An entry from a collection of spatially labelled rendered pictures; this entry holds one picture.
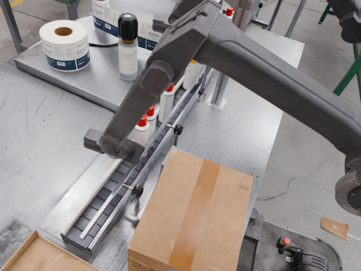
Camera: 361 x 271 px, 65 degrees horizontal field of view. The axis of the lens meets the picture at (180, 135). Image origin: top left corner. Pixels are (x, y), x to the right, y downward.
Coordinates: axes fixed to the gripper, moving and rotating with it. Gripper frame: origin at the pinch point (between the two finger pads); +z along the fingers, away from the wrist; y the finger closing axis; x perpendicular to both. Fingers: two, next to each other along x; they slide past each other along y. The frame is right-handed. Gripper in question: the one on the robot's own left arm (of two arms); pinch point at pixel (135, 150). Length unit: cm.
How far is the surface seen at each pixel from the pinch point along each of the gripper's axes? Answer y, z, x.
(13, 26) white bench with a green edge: 171, 108, -38
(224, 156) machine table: -29.7, 22.1, -11.9
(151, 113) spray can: -1.1, -5.0, -14.2
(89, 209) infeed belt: 2.4, -10.6, 22.0
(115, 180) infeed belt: 1.0, -2.6, 12.0
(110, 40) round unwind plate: 50, 41, -43
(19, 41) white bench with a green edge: 171, 119, -30
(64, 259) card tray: 1.0, -16.4, 36.6
